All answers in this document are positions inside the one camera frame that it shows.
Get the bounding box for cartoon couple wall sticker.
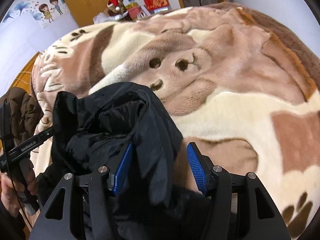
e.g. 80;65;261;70
1;0;69;28

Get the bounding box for person's left hand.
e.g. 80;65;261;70
1;161;37;218

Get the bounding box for brown puffer coat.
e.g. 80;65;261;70
1;87;43;145

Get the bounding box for brown plush bear blanket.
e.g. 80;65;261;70
30;2;319;239

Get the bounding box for santa hat plush toy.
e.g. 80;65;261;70
104;0;126;16

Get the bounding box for black puffer jacket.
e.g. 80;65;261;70
37;82;209;239

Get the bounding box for red gift box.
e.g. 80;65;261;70
143;0;170;12

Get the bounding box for wooden bedside desk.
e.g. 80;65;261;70
10;52;40;94

